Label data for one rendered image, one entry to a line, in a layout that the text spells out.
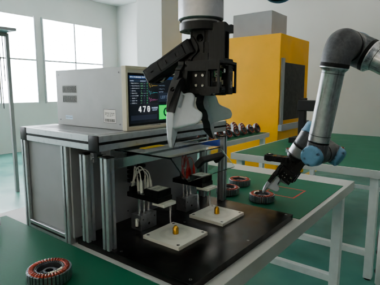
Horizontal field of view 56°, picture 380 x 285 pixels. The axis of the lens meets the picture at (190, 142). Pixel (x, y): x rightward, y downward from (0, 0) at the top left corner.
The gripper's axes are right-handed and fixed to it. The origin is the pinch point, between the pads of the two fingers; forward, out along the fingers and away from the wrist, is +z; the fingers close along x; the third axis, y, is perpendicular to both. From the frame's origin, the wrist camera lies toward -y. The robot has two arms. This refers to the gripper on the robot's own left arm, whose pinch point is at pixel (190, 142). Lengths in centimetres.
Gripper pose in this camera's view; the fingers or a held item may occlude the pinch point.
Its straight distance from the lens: 62.9
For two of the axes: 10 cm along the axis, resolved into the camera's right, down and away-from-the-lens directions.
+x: 5.0, -1.3, 8.6
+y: 8.7, 0.7, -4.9
